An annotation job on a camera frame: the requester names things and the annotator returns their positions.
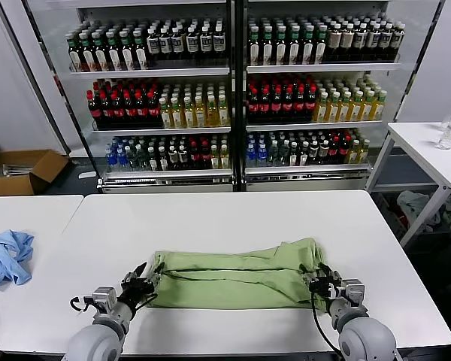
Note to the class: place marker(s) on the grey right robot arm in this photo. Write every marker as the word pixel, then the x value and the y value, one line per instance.
pixel 364 338

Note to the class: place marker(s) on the grey white crumpled garment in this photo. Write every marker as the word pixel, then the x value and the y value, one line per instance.
pixel 413 205

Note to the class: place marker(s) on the white cooler shelf board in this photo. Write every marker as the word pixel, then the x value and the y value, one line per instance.
pixel 161 131
pixel 150 72
pixel 323 67
pixel 315 125

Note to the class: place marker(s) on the yellow tea bottle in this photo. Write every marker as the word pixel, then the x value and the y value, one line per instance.
pixel 364 150
pixel 166 116
pixel 320 110
pixel 332 110
pixel 367 108
pixel 355 151
pixel 212 116
pixel 223 115
pixel 224 158
pixel 344 109
pixel 200 116
pixel 356 109
pixel 215 158
pixel 378 107
pixel 188 116
pixel 177 116

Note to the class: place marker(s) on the crumpled light blue shirt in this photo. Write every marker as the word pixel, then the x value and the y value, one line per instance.
pixel 7 259

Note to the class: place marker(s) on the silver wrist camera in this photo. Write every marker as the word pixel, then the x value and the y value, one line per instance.
pixel 104 296
pixel 353 290

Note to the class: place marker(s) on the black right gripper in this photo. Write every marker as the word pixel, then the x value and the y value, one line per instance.
pixel 325 287

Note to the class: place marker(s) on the green-capped dark tea bottle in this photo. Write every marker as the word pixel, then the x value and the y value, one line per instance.
pixel 100 56
pixel 128 55
pixel 87 56
pixel 294 49
pixel 254 49
pixel 152 159
pixel 140 54
pixel 307 49
pixel 75 56
pixel 303 153
pixel 162 159
pixel 293 154
pixel 267 49
pixel 280 49
pixel 114 55
pixel 320 48

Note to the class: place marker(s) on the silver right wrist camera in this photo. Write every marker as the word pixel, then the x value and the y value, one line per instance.
pixel 353 290

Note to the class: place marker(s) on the glass beverage cooler cabinet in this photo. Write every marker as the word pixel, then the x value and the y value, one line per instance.
pixel 165 180
pixel 304 178

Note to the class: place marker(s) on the white-capped dark drink bottle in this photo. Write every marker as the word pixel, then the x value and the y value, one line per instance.
pixel 348 39
pixel 360 39
pixel 153 45
pixel 373 39
pixel 183 158
pixel 324 151
pixel 397 38
pixel 165 44
pixel 313 152
pixel 385 38
pixel 178 44
pixel 192 44
pixel 206 43
pixel 219 43
pixel 335 39
pixel 173 158

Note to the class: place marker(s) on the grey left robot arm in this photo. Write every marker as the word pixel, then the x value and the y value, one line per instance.
pixel 97 338

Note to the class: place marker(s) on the grey metal parts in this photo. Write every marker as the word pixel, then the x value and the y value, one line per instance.
pixel 13 170

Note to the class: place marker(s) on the clear green water bottle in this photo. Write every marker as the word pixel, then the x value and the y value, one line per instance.
pixel 142 159
pixel 283 154
pixel 132 159
pixel 272 154

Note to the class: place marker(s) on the white side table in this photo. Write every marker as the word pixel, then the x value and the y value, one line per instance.
pixel 417 150

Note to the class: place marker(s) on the red-capped cola bottle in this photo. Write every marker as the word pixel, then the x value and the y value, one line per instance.
pixel 141 110
pixel 264 107
pixel 300 106
pixel 288 107
pixel 129 110
pixel 153 110
pixel 105 111
pixel 311 106
pixel 253 107
pixel 194 158
pixel 334 150
pixel 276 107
pixel 345 149
pixel 117 111
pixel 204 158
pixel 94 111

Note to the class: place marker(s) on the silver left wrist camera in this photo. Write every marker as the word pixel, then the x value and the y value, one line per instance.
pixel 104 296

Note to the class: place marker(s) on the light green polo shirt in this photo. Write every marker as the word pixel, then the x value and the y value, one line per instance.
pixel 229 282

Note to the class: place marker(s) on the clear plastic water bottle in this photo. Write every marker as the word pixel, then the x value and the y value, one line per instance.
pixel 447 141

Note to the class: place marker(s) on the open cardboard box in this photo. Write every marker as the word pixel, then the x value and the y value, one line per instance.
pixel 41 176

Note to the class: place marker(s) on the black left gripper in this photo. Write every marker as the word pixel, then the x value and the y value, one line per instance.
pixel 137 289

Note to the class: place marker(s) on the blue drink bottle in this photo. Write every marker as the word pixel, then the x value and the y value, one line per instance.
pixel 109 159
pixel 250 155
pixel 262 155
pixel 121 159

